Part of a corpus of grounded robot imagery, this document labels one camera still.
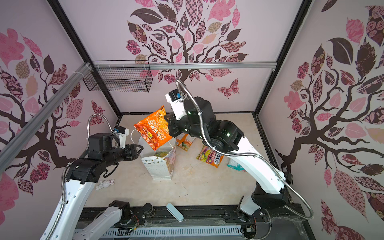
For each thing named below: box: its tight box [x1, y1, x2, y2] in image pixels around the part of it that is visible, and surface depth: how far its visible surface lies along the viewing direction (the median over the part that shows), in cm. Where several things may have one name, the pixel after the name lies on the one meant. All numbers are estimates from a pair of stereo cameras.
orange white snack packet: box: [175, 133, 196, 152], surface depth 101 cm
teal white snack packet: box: [226, 158, 247, 172], surface depth 92 cm
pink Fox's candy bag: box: [196, 145, 224, 169], surface depth 94 cm
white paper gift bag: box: [131, 128, 177, 180], surface depth 72 cm
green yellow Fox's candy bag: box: [154, 151, 169, 158], surface depth 91 cm
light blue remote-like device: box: [166, 203, 184, 223], surface depth 73 cm
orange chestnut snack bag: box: [133, 105, 173, 151], surface depth 57 cm
